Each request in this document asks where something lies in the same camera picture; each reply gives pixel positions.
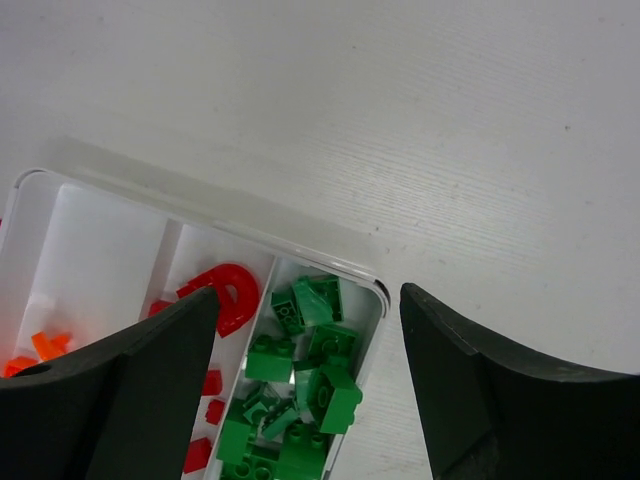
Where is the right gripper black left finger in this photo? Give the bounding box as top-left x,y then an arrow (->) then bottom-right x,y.
1,287 -> 219,479

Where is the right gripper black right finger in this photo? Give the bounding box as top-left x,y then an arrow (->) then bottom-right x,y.
399,283 -> 639,479

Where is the green lego 2x2 brick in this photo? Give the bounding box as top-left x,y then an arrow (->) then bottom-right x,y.
245,334 -> 296,383

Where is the red arch lego in tray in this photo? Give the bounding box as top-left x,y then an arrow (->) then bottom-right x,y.
176,263 -> 261,337

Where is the green square lego upside down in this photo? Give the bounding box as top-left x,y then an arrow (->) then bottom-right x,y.
307,325 -> 359,369

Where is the white three-compartment tray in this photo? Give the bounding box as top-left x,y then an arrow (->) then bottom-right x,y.
1,169 -> 390,479

